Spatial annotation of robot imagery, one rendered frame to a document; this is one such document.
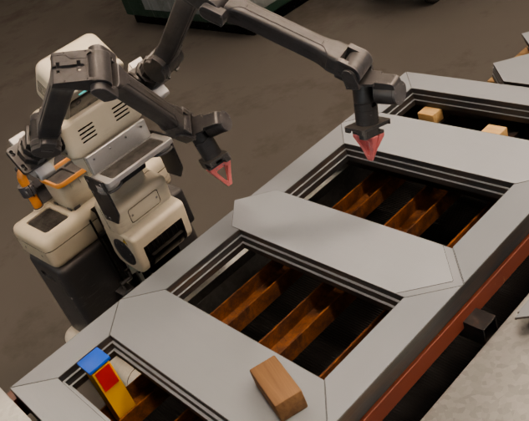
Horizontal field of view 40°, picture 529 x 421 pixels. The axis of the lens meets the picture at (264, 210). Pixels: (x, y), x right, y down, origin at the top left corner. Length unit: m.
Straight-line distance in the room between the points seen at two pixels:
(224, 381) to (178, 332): 0.22
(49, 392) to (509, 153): 1.28
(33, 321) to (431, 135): 2.22
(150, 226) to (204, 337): 0.68
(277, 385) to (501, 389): 0.45
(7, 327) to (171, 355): 2.09
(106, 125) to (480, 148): 1.05
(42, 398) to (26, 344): 1.76
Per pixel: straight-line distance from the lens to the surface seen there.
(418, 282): 1.62
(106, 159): 2.15
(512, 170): 1.90
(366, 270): 1.68
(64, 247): 2.48
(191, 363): 1.63
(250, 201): 2.05
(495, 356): 1.60
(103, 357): 1.73
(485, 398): 1.54
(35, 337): 3.52
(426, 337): 1.54
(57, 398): 1.75
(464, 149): 2.01
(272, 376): 1.45
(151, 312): 1.81
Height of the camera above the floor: 1.94
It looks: 33 degrees down
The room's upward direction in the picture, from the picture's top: 21 degrees counter-clockwise
